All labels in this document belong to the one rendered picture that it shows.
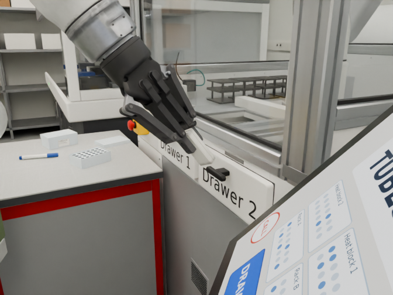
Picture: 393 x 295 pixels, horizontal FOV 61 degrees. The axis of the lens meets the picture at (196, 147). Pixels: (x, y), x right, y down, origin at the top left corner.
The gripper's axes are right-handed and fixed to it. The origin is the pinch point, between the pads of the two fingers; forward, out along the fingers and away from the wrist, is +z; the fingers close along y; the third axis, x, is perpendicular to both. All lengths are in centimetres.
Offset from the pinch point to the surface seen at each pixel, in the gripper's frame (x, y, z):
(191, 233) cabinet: 42, 10, 36
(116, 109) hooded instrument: 110, 61, 0
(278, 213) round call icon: -21.5, -14.1, 1.7
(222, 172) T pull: 10.4, 9.5, 13.5
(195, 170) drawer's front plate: 28.2, 16.6, 16.6
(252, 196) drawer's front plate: 2.9, 5.7, 18.2
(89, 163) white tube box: 72, 14, 2
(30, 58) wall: 414, 199, -91
